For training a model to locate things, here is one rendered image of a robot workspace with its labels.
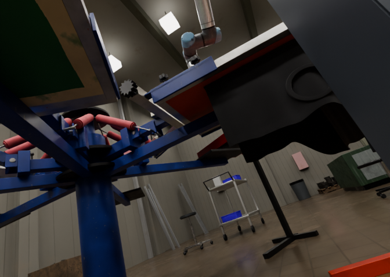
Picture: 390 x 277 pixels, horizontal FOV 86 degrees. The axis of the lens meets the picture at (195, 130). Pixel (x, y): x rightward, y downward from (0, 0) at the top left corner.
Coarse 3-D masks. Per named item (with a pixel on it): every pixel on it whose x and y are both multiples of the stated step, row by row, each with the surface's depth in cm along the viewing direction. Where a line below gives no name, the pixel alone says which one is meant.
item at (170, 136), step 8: (200, 120) 108; (208, 120) 106; (216, 120) 105; (184, 128) 111; (192, 128) 109; (200, 128) 107; (208, 128) 110; (168, 136) 113; (176, 136) 111; (184, 136) 110; (192, 136) 113; (152, 144) 115; (160, 144) 113; (168, 144) 112; (176, 144) 116; (136, 152) 118; (144, 152) 116; (152, 152) 115; (120, 160) 121; (128, 160) 118; (136, 160) 118; (112, 168) 121; (120, 168) 122
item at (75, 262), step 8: (80, 256) 329; (56, 264) 313; (64, 264) 307; (72, 264) 312; (80, 264) 323; (32, 272) 326; (40, 272) 321; (48, 272) 315; (56, 272) 309; (64, 272) 304; (72, 272) 308; (80, 272) 318
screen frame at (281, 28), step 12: (264, 36) 78; (276, 36) 77; (240, 48) 81; (252, 48) 79; (216, 60) 83; (228, 60) 81; (240, 60) 83; (216, 72) 85; (192, 84) 87; (168, 96) 89; (168, 108) 98; (180, 120) 112; (204, 132) 138
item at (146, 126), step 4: (152, 120) 120; (156, 120) 119; (160, 120) 118; (144, 124) 121; (148, 124) 120; (156, 124) 118; (160, 124) 117; (164, 124) 119; (168, 124) 121; (148, 128) 119; (156, 128) 120; (160, 128) 122; (140, 132) 121; (144, 132) 120; (148, 132) 122
